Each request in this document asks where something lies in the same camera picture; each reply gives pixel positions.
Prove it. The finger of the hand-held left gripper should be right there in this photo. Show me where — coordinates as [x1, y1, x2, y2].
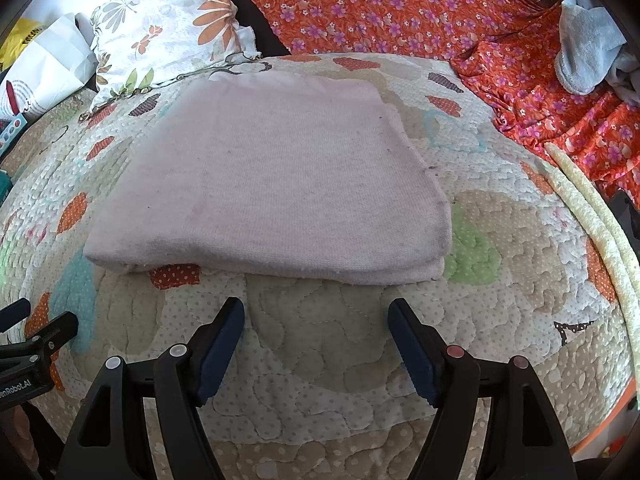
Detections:
[0, 298, 32, 334]
[22, 311, 80, 357]

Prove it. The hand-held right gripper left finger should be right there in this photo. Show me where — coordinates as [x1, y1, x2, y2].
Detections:
[59, 297, 247, 480]

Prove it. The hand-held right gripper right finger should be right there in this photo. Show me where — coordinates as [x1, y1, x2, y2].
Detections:
[388, 298, 582, 480]

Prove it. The pale pink knit garment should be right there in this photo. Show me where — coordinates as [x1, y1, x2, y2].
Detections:
[84, 77, 453, 287]

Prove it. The quilted heart pattern bedspread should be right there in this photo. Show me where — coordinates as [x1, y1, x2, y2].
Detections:
[0, 52, 640, 480]

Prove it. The pale blue printed box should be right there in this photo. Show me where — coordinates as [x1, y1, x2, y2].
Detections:
[0, 114, 28, 158]

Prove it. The white paper bag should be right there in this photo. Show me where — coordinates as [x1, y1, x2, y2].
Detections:
[0, 12, 98, 123]

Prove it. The black flat object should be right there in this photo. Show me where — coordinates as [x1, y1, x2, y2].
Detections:
[609, 189, 640, 241]

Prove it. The yellow plastic bag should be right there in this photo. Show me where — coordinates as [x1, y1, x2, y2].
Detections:
[0, 17, 46, 68]

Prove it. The white leaf print pillow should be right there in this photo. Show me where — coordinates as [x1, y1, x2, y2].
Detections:
[89, 0, 263, 111]

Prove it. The white crumpled cloth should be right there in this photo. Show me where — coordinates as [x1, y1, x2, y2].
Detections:
[607, 35, 640, 103]

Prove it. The orange floral bed sheet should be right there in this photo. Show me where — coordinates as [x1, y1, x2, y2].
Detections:
[232, 0, 640, 206]

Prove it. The light blue towel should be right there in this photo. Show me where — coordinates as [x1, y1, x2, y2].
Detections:
[555, 0, 626, 95]

